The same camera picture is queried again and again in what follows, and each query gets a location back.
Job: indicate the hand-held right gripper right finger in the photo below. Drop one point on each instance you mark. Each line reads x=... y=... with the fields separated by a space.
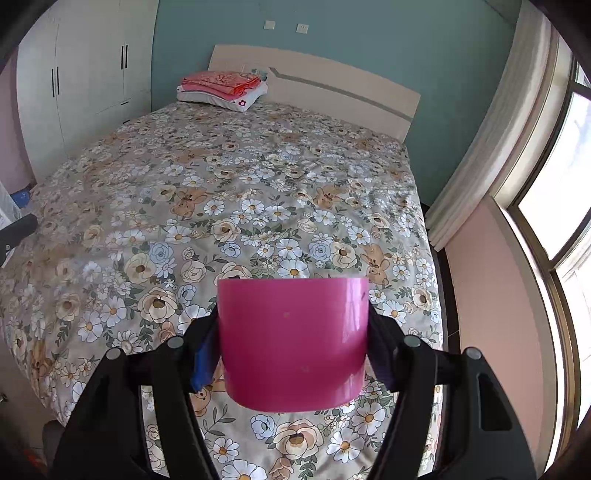
x=381 y=355

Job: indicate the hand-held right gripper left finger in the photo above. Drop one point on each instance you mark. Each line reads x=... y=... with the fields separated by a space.
x=205 y=355

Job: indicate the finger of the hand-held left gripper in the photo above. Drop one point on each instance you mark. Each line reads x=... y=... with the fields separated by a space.
x=16 y=235

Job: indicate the pink plastic cup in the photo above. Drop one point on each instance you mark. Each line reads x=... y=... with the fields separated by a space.
x=293 y=341

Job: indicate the blue object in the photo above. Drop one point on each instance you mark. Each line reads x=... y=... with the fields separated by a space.
x=22 y=198

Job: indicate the floral bedsheet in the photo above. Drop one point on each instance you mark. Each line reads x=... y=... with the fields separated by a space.
x=231 y=207

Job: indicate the white wardrobe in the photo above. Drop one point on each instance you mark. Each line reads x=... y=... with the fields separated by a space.
x=83 y=92

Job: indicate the folded pink blanket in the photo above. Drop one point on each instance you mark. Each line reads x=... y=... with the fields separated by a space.
x=217 y=83

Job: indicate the white pillow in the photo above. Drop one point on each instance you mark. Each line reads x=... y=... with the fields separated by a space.
x=231 y=102

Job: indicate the cream curtain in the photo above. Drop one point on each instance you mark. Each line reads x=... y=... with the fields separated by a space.
x=503 y=129

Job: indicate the beige bed headboard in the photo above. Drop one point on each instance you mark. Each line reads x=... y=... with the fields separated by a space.
x=332 y=85

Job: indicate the window with brown frame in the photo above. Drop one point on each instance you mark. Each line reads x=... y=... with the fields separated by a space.
x=554 y=184

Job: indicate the white wall switch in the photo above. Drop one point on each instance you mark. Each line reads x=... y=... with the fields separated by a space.
x=269 y=25

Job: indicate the white wall socket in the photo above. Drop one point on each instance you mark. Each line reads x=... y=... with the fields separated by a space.
x=302 y=28

